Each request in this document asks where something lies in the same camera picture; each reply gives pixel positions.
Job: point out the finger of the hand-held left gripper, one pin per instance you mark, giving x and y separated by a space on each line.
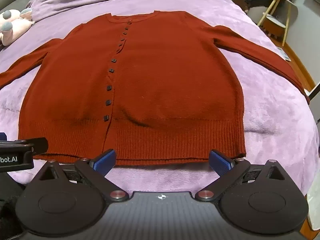
30 145

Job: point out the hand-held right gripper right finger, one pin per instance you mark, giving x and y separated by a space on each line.
220 162

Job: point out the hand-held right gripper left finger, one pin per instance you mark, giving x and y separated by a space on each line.
105 161

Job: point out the red knit cardigan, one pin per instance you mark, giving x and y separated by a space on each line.
162 80

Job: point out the pink plush toy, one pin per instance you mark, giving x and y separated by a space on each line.
15 27

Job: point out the magazine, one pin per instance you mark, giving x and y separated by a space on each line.
283 54

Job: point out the side table with yellow legs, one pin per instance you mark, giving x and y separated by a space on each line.
275 21

